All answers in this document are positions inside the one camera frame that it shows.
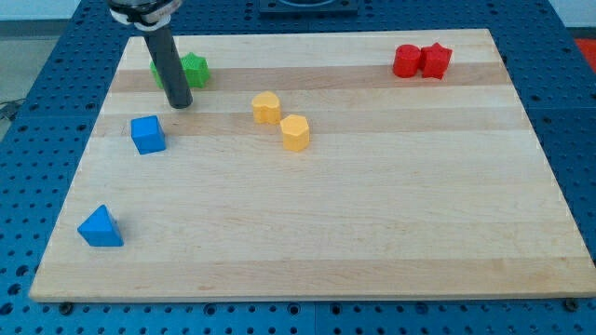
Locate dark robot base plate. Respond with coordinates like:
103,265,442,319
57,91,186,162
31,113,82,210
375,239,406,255
257,0,359,15

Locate red star block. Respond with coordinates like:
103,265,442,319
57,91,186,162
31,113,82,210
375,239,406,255
419,43,453,79

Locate blue triangle block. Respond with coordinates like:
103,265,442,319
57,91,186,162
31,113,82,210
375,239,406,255
77,205,124,248

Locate yellow heart block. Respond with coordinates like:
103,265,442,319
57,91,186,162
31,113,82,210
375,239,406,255
251,91,281,125

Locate blue cube block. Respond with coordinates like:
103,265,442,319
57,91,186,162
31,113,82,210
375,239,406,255
130,115,166,154

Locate red cylinder block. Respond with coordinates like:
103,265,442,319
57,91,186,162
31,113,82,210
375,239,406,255
392,45,421,78

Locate green block behind rod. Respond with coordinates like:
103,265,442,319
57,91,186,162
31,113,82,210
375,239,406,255
150,61,164,89

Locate yellow hexagon block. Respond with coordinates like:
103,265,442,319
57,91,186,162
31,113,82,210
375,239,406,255
280,114,310,152

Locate wooden board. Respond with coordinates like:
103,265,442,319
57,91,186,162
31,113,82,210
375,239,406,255
30,29,595,302

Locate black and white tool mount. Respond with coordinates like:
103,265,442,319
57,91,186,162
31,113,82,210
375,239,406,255
107,0,183,32

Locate green star block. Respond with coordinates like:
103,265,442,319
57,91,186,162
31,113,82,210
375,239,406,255
181,52,210,88

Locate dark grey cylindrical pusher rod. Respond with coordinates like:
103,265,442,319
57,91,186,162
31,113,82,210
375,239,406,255
143,25,193,109

